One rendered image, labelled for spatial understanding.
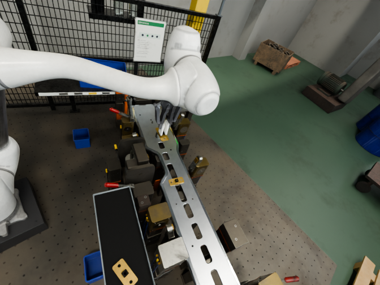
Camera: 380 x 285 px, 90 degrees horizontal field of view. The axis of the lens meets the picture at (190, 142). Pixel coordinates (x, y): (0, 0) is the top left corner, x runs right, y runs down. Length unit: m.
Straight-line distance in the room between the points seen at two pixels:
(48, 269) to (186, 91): 1.07
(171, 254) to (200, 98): 0.59
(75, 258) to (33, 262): 0.18
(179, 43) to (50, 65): 0.34
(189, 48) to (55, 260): 1.13
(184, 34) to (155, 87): 0.19
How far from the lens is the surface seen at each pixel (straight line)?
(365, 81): 5.70
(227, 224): 1.03
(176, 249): 0.83
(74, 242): 1.27
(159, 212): 0.89
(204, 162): 1.14
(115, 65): 1.62
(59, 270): 1.25
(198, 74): 0.51
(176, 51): 0.61
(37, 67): 0.64
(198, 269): 0.96
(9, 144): 1.18
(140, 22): 1.57
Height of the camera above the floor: 1.90
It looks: 45 degrees down
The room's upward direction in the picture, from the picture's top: 22 degrees clockwise
